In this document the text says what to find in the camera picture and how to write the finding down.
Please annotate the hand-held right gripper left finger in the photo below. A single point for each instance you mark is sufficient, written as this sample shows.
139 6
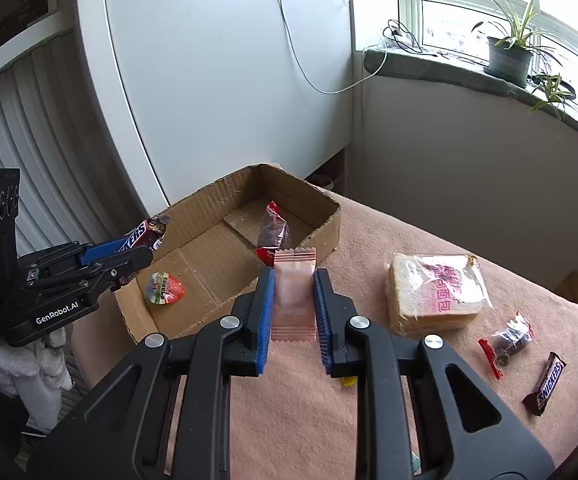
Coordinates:
264 320

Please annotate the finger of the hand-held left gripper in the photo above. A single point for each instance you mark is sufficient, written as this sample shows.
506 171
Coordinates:
129 261
104 251

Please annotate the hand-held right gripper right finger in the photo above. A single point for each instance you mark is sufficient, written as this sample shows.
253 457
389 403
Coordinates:
323 320

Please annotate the brown chocolate bar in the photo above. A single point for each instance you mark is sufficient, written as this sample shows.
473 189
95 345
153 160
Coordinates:
138 238
546 382

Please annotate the pink snack packet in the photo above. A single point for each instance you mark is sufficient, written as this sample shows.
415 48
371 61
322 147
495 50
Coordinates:
294 295

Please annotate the clear red-ended snack packet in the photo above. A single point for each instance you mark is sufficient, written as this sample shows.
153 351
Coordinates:
511 340
271 232

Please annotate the colourful egg-shaped candy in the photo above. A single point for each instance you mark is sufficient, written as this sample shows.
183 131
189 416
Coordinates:
164 287

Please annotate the small yellow candy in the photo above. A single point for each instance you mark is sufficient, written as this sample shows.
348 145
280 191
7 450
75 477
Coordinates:
347 383

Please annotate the white cloth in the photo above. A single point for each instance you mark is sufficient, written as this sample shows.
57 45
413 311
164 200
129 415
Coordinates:
24 380

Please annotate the bagged sliced bread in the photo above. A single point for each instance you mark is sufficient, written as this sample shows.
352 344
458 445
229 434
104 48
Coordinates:
434 290

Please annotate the white ribbed panel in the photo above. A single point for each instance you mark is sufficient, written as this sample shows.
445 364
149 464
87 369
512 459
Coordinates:
44 135

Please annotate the white cabinet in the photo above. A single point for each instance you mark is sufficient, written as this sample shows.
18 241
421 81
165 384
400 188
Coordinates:
219 85

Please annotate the small brown cardboard box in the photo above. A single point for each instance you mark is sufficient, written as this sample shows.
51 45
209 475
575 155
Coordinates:
574 292

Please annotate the potted spider plant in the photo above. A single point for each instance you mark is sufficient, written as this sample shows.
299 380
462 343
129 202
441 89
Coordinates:
509 62

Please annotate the small green plant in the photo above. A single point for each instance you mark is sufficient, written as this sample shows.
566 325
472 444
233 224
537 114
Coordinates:
551 87

